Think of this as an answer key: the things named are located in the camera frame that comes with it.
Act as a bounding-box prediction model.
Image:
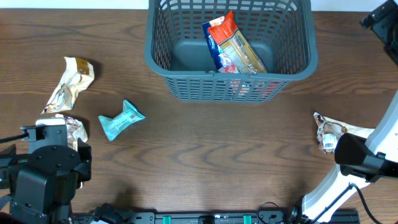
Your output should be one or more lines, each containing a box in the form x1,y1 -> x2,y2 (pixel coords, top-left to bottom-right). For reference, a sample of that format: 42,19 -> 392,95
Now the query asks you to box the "colourful tissue pack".
202,11 -> 253,73

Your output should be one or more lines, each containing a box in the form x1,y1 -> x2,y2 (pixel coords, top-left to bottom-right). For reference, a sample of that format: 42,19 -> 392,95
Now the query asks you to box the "teal snack wrapper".
98,100 -> 145,141

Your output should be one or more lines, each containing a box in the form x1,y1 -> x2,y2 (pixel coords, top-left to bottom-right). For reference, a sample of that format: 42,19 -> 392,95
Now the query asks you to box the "orange cracker package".
207,10 -> 280,99

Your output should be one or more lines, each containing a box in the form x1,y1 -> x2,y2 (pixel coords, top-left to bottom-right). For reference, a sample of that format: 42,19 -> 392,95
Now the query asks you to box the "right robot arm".
286,0 -> 397,223

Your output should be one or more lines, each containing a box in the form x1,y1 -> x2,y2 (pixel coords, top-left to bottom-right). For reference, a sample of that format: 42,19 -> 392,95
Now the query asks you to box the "cream brown snack bag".
55,114 -> 88,151

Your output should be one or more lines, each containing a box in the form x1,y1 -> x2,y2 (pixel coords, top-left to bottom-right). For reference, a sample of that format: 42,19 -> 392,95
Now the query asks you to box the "grey plastic basket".
144,0 -> 318,103

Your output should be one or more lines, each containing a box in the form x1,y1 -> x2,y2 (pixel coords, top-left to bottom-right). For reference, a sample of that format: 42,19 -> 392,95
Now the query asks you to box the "cream crumpled snack bag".
41,57 -> 95,114

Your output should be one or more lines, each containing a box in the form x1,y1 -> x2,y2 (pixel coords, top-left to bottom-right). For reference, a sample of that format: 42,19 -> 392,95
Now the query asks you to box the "cream snack bag right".
313,112 -> 374,154

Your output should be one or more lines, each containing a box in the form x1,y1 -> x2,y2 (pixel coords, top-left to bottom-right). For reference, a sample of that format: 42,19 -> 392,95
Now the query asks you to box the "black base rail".
67,209 -> 361,224

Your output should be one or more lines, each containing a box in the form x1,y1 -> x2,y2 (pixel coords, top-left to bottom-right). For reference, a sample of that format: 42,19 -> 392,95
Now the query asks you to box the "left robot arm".
1,118 -> 134,223

